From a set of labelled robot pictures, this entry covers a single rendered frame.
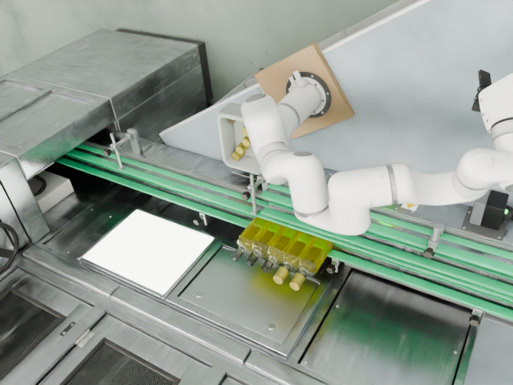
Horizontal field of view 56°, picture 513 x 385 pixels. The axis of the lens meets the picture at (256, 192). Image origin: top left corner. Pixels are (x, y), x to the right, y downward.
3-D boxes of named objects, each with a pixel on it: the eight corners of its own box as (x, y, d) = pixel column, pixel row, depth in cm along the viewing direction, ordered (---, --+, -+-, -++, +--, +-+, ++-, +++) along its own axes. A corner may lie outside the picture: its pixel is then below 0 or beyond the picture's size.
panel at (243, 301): (137, 211, 207) (78, 263, 184) (136, 205, 205) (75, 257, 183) (333, 283, 167) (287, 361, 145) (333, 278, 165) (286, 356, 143)
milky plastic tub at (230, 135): (235, 153, 188) (223, 165, 182) (229, 101, 174) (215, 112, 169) (274, 164, 180) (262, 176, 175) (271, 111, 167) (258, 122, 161)
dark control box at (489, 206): (475, 206, 147) (469, 223, 142) (480, 186, 142) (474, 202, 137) (504, 214, 144) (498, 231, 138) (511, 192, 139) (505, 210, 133)
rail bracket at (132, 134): (144, 147, 211) (108, 174, 196) (136, 112, 200) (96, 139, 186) (153, 149, 209) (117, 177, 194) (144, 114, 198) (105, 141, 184)
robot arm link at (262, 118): (263, 185, 121) (244, 127, 113) (253, 147, 141) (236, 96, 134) (299, 173, 120) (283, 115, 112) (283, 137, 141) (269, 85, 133)
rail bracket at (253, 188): (261, 199, 176) (243, 220, 167) (258, 162, 165) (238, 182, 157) (269, 202, 174) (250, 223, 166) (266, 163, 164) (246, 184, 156)
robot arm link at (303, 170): (266, 192, 122) (274, 222, 109) (254, 143, 115) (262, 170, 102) (318, 179, 122) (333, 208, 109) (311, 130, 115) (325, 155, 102)
